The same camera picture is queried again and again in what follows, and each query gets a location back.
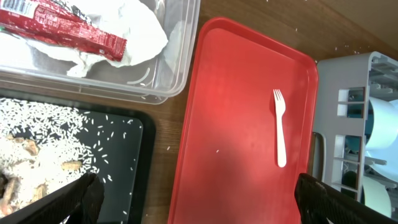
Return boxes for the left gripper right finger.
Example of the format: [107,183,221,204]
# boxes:
[294,173,397,224]

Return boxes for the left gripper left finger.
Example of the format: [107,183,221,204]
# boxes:
[1,173,104,224]

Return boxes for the mint green bowl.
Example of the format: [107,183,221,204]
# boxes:
[363,176,392,218]

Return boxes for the rice and food scraps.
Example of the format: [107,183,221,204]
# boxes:
[0,96,134,218]

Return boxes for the white plastic fork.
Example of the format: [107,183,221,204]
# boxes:
[273,89,287,167]

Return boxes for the red snack wrapper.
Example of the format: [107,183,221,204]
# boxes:
[1,0,127,62]

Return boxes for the white napkin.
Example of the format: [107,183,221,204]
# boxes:
[1,0,168,78]

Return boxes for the light blue plate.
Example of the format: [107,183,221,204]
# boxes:
[365,97,397,182]

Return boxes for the grey dishwasher rack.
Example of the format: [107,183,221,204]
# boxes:
[312,52,397,220]

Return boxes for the black food waste tray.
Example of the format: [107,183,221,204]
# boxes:
[1,89,156,223]

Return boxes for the clear plastic waste bin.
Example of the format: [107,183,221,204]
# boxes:
[1,0,200,105]

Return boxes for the red serving tray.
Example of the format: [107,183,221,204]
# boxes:
[169,17,318,223]

